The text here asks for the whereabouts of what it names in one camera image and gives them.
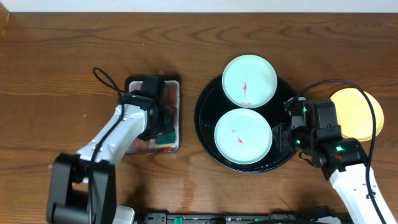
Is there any light blue top plate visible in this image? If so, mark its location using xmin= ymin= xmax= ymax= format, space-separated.
xmin=221 ymin=55 xmax=278 ymax=108

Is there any yellow plate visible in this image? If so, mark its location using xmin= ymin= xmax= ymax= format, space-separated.
xmin=330 ymin=88 xmax=373 ymax=142

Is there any green yellow sponge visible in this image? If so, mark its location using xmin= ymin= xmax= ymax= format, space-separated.
xmin=155 ymin=133 xmax=177 ymax=147

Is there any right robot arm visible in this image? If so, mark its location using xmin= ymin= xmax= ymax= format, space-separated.
xmin=272 ymin=116 xmax=396 ymax=223

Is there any light blue plate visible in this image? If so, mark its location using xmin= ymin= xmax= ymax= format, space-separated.
xmin=221 ymin=55 xmax=278 ymax=108
xmin=214 ymin=108 xmax=272 ymax=165

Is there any black rectangular sponge tray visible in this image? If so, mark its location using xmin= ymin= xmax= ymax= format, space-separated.
xmin=127 ymin=75 xmax=181 ymax=154

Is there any black round tray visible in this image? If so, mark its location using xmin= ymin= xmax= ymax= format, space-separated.
xmin=194 ymin=76 xmax=296 ymax=173

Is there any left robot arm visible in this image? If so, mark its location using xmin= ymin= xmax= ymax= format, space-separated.
xmin=46 ymin=92 xmax=180 ymax=223

